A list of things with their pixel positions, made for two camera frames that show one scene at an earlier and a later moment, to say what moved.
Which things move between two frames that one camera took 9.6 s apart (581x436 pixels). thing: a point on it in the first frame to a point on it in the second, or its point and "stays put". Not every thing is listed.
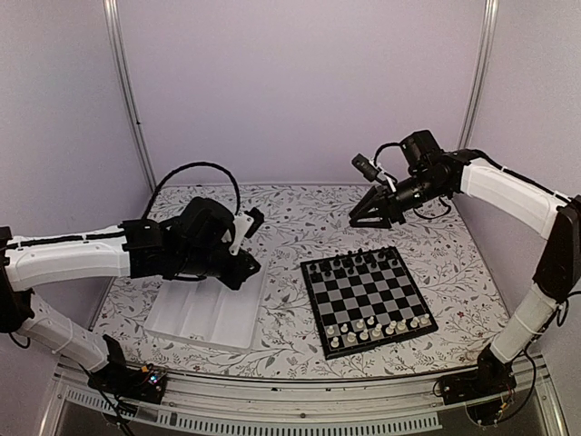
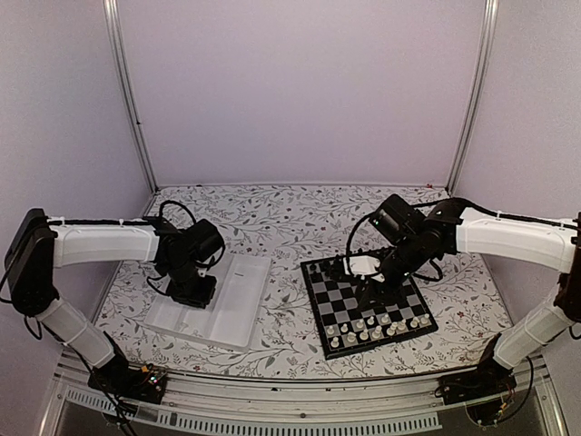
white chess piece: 377,331 stays put
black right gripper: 379,201 to 386,296
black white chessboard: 365,301 stays put
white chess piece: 390,329 stays put
